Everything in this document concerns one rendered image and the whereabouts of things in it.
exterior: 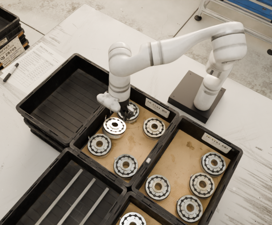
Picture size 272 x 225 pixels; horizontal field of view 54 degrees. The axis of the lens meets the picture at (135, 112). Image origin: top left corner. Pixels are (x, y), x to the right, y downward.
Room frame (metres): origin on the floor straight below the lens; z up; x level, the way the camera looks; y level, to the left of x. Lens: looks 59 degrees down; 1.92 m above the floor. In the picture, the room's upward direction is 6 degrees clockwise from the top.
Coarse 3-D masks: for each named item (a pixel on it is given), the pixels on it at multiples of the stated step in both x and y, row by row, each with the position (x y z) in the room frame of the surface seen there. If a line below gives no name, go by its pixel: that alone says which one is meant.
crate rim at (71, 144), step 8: (136, 88) 0.71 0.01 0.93; (160, 104) 0.64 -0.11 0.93; (176, 112) 0.61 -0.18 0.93; (176, 120) 0.57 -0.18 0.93; (168, 128) 0.54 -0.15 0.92; (80, 136) 0.45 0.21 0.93; (72, 144) 0.41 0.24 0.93; (80, 152) 0.38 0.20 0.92; (152, 152) 0.41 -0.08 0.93; (88, 160) 0.35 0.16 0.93; (144, 160) 0.37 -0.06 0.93; (104, 168) 0.32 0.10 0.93; (112, 176) 0.30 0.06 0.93; (136, 176) 0.31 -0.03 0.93; (128, 184) 0.27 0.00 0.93
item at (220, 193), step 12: (180, 120) 0.57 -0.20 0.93; (192, 120) 0.58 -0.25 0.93; (168, 132) 0.51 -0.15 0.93; (228, 144) 0.48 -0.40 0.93; (240, 156) 0.44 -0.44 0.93; (144, 168) 0.34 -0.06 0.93; (228, 180) 0.33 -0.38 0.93; (156, 204) 0.21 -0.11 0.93; (216, 204) 0.24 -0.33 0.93; (168, 216) 0.18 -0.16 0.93
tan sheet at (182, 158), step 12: (180, 132) 0.57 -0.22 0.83; (180, 144) 0.51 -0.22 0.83; (192, 144) 0.51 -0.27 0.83; (204, 144) 0.52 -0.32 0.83; (168, 156) 0.44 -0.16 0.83; (180, 156) 0.45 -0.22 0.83; (192, 156) 0.46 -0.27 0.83; (156, 168) 0.38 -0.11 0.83; (168, 168) 0.39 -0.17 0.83; (180, 168) 0.39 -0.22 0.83; (192, 168) 0.40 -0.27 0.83; (168, 180) 0.34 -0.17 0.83; (180, 180) 0.34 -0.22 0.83; (216, 180) 0.36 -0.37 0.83; (144, 192) 0.28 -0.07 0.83; (180, 192) 0.29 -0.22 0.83; (168, 204) 0.24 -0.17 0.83; (204, 204) 0.25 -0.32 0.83
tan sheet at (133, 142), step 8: (144, 112) 0.65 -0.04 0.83; (136, 120) 0.60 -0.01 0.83; (128, 128) 0.56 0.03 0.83; (136, 128) 0.56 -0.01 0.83; (152, 128) 0.57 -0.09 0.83; (128, 136) 0.52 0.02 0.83; (136, 136) 0.52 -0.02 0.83; (144, 136) 0.53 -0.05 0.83; (112, 144) 0.47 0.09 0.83; (120, 144) 0.47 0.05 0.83; (128, 144) 0.48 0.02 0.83; (136, 144) 0.48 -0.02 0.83; (144, 144) 0.49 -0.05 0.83; (152, 144) 0.49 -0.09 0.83; (88, 152) 0.42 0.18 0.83; (112, 152) 0.43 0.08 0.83; (120, 152) 0.44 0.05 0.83; (128, 152) 0.44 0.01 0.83; (136, 152) 0.44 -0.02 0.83; (144, 152) 0.45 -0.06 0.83; (96, 160) 0.39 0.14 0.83; (104, 160) 0.39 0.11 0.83; (112, 160) 0.40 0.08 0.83; (112, 168) 0.36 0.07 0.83
